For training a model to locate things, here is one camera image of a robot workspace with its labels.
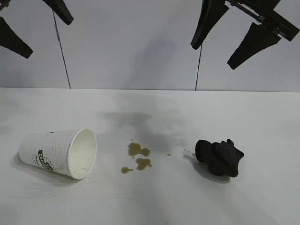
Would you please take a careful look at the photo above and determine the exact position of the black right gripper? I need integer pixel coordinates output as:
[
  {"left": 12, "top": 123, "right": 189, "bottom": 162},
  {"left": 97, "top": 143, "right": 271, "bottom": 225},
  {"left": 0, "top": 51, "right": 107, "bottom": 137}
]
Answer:
[{"left": 191, "top": 0, "right": 300, "bottom": 70}]

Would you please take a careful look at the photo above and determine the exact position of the white paper coffee cup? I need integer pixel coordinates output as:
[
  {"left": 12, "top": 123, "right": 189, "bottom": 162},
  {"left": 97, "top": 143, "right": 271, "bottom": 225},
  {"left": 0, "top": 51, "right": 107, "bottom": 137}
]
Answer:
[{"left": 18, "top": 128, "right": 98, "bottom": 180}]

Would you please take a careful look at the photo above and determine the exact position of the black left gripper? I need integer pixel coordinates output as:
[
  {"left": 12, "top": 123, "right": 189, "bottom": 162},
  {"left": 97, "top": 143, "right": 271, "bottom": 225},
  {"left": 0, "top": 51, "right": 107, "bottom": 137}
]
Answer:
[{"left": 0, "top": 0, "right": 75, "bottom": 59}]

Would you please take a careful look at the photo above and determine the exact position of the black cloth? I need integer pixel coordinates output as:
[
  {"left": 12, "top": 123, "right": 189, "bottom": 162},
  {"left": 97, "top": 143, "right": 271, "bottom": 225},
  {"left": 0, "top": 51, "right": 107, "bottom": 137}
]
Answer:
[{"left": 195, "top": 138, "right": 245, "bottom": 178}]

